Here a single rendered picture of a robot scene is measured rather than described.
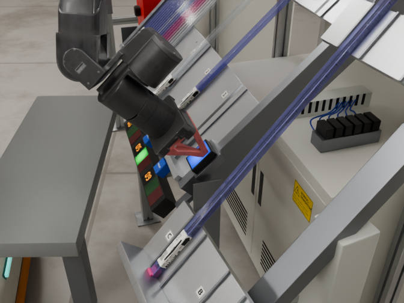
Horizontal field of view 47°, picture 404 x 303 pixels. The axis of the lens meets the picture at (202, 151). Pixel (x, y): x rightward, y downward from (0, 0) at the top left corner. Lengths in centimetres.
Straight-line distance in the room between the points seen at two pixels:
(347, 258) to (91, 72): 41
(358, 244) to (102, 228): 133
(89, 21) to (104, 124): 64
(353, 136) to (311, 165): 14
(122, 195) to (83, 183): 90
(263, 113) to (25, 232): 51
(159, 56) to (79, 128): 65
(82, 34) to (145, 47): 8
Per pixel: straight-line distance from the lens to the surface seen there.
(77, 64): 65
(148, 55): 64
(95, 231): 181
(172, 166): 85
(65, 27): 66
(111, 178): 205
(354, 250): 61
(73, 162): 113
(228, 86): 91
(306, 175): 107
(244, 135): 80
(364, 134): 116
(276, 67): 153
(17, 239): 96
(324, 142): 110
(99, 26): 65
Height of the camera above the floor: 124
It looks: 35 degrees down
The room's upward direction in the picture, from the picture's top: straight up
